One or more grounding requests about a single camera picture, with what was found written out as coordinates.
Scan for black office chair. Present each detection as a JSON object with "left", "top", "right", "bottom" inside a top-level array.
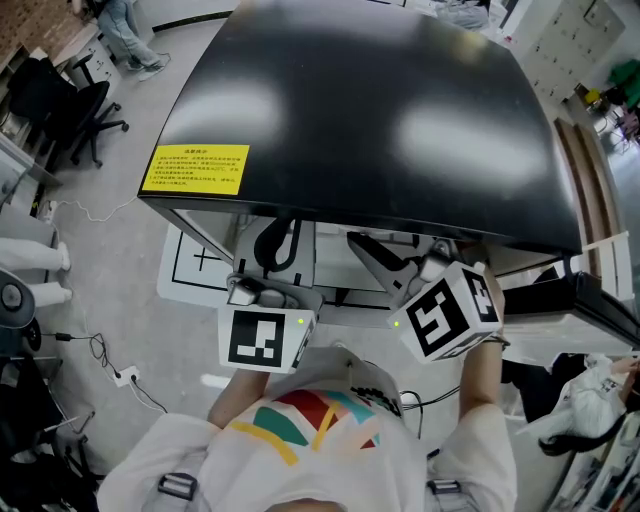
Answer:
[{"left": 8, "top": 55, "right": 130, "bottom": 169}]

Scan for green garment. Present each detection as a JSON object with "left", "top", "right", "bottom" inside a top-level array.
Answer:
[{"left": 606, "top": 58, "right": 640, "bottom": 110}]

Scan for white t-shirt with colourful print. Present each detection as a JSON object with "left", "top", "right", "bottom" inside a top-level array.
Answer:
[{"left": 97, "top": 343, "right": 519, "bottom": 512}]

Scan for white frame beam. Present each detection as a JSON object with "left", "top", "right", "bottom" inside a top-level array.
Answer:
[{"left": 581, "top": 231, "right": 635, "bottom": 302}]

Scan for grey strap buckle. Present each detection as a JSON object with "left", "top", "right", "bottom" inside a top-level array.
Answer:
[
  {"left": 157, "top": 472, "right": 200, "bottom": 502},
  {"left": 426, "top": 478, "right": 462, "bottom": 497}
]

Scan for white floor cable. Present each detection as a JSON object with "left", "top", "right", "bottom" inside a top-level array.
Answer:
[{"left": 48, "top": 195, "right": 142, "bottom": 224}]

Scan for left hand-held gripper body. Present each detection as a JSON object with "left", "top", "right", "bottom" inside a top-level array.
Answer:
[{"left": 218, "top": 275, "right": 324, "bottom": 375}]

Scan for white drawer cabinet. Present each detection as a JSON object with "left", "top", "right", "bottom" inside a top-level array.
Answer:
[{"left": 64, "top": 35, "right": 124, "bottom": 95}]

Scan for wooden boards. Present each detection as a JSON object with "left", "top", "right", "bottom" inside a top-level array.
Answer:
[{"left": 553, "top": 118, "right": 624, "bottom": 281}]

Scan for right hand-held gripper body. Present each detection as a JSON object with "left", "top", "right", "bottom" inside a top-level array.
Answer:
[{"left": 388, "top": 240, "right": 506, "bottom": 364}]

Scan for grey locker cabinet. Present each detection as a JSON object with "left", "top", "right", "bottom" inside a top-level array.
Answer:
[{"left": 518, "top": 0, "right": 627, "bottom": 107}]

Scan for person's left forearm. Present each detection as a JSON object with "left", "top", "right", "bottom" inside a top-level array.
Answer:
[{"left": 207, "top": 368, "right": 271, "bottom": 431}]

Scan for person's right forearm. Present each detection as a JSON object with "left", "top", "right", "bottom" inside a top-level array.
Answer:
[{"left": 457, "top": 335, "right": 505, "bottom": 419}]

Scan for white power strip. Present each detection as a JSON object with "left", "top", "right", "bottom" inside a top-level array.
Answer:
[{"left": 111, "top": 364, "right": 142, "bottom": 389}]

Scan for grey round device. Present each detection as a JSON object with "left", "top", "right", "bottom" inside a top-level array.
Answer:
[{"left": 0, "top": 268, "right": 37, "bottom": 330}]

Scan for black floor cable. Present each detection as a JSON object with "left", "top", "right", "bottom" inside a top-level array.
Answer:
[{"left": 39, "top": 331, "right": 167, "bottom": 414}]

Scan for black chest cable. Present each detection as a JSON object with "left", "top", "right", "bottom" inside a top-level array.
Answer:
[{"left": 398, "top": 383, "right": 462, "bottom": 442}]

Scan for grey desk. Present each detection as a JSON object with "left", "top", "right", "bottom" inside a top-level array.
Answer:
[{"left": 0, "top": 133, "right": 64, "bottom": 202}]

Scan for white floor mat black lines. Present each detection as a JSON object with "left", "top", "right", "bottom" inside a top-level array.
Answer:
[{"left": 156, "top": 219, "right": 401, "bottom": 329}]

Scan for black fridge with yellow label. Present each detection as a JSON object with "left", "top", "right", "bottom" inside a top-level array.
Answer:
[{"left": 137, "top": 0, "right": 640, "bottom": 351}]

